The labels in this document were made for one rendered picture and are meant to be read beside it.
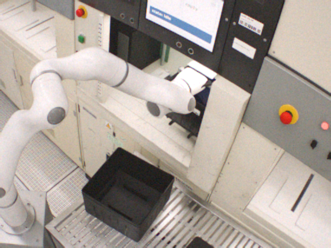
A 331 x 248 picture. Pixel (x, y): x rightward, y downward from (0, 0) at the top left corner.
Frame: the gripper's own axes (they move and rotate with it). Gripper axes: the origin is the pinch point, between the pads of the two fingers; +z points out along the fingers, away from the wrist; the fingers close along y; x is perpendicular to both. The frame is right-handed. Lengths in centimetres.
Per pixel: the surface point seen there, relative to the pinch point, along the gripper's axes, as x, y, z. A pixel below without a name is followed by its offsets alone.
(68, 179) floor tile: -124, -67, -28
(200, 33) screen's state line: 28.2, 4.2, -18.5
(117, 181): -47, -8, -40
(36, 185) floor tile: -124, -80, -51
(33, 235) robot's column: -48, -14, -87
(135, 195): -46, 2, -40
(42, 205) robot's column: -48, -23, -74
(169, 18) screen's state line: 28.4, -8.1, -18.6
